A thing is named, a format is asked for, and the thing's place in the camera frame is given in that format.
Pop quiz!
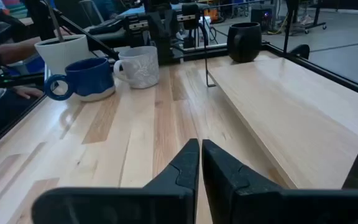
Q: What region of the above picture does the black rolling stand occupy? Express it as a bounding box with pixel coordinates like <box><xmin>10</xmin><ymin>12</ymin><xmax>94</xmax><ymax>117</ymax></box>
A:
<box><xmin>286</xmin><ymin>0</ymin><xmax>328</xmax><ymax>34</ymax></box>

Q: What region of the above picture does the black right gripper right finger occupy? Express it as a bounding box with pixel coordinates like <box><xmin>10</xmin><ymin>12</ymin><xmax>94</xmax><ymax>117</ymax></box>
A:
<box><xmin>201</xmin><ymin>139</ymin><xmax>358</xmax><ymax>224</ymax></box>

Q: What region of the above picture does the white plant pot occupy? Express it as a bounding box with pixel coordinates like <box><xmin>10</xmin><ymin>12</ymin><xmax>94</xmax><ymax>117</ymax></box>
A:
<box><xmin>34</xmin><ymin>34</ymin><xmax>89</xmax><ymax>76</ymax></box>

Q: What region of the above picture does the person's forearm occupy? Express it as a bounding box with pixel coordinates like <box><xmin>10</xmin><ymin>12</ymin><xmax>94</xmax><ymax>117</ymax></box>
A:
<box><xmin>0</xmin><ymin>27</ymin><xmax>74</xmax><ymax>65</ymax></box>

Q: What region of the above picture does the person's hand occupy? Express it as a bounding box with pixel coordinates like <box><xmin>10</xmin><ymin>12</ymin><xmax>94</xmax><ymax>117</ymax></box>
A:
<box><xmin>11</xmin><ymin>86</ymin><xmax>45</xmax><ymax>100</ymax></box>

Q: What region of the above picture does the orange box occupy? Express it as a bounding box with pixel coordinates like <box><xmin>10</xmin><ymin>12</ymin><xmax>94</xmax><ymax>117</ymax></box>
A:
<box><xmin>203</xmin><ymin>8</ymin><xmax>219</xmax><ymax>22</ymax></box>

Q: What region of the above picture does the plain black mug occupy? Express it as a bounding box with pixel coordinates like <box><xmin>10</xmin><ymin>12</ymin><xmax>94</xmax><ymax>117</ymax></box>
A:
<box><xmin>227</xmin><ymin>22</ymin><xmax>263</xmax><ymax>63</ymax></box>

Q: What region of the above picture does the grey-white embossed mug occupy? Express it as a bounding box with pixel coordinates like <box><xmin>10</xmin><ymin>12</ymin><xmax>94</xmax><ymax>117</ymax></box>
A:
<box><xmin>113</xmin><ymin>45</ymin><xmax>160</xmax><ymax>90</ymax></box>

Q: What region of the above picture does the dark blue glazed mug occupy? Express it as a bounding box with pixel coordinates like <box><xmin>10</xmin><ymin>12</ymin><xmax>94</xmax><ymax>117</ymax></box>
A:
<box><xmin>44</xmin><ymin>57</ymin><xmax>116</xmax><ymax>103</ymax></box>

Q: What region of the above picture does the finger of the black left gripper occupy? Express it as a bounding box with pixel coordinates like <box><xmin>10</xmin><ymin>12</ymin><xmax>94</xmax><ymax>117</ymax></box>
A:
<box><xmin>149</xmin><ymin>21</ymin><xmax>166</xmax><ymax>63</ymax></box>
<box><xmin>165</xmin><ymin>21</ymin><xmax>180</xmax><ymax>65</ymax></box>

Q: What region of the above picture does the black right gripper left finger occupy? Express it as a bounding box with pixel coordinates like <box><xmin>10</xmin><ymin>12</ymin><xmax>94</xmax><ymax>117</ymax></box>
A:
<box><xmin>31</xmin><ymin>138</ymin><xmax>200</xmax><ymax>224</ymax></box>

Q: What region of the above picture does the wooden shelf with black frame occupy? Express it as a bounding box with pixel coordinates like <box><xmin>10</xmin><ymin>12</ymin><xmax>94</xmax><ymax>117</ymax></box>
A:
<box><xmin>199</xmin><ymin>0</ymin><xmax>358</xmax><ymax>190</ymax></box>

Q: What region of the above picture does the black computer tower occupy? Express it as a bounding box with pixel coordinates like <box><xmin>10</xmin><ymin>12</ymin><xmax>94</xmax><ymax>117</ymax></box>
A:
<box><xmin>250</xmin><ymin>6</ymin><xmax>275</xmax><ymax>32</ymax></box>

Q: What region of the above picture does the person's leg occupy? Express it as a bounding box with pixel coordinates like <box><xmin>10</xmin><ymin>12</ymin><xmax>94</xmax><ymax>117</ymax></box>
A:
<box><xmin>0</xmin><ymin>88</ymin><xmax>45</xmax><ymax>147</ymax></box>

